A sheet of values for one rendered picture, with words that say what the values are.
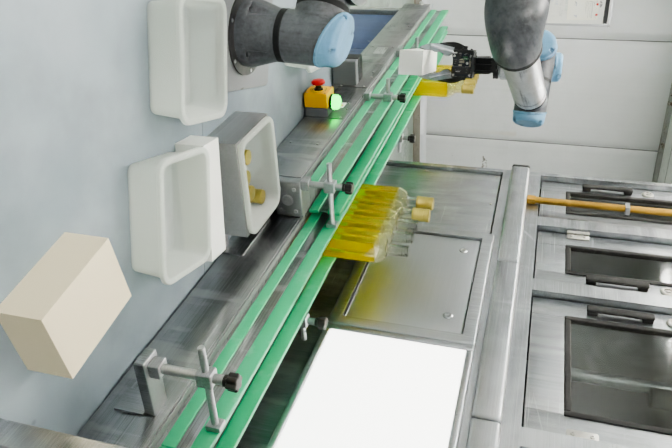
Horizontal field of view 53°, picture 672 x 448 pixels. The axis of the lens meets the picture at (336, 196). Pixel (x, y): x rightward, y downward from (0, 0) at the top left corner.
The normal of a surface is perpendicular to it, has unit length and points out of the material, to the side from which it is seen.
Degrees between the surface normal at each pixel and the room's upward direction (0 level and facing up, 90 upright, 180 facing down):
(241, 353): 90
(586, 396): 90
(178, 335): 90
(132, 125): 0
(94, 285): 0
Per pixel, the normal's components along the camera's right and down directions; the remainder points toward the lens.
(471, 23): -0.29, 0.47
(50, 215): 0.96, 0.10
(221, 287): -0.05, -0.87
